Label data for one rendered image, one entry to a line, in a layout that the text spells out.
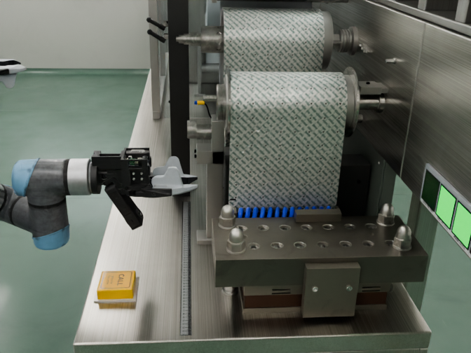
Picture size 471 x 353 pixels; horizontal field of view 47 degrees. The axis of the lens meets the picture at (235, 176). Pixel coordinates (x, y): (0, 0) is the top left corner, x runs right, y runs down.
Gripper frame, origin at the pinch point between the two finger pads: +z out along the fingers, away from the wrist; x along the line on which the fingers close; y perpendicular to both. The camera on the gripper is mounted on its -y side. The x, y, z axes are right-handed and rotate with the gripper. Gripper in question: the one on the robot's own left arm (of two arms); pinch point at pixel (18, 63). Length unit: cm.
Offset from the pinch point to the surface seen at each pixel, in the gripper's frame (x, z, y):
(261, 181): 75, 24, 4
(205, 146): 60, 20, 2
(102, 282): 67, -9, 22
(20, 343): -24, -2, 128
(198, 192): 41, 33, 28
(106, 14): -436, 247, 115
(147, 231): 52, 11, 27
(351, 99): 81, 39, -15
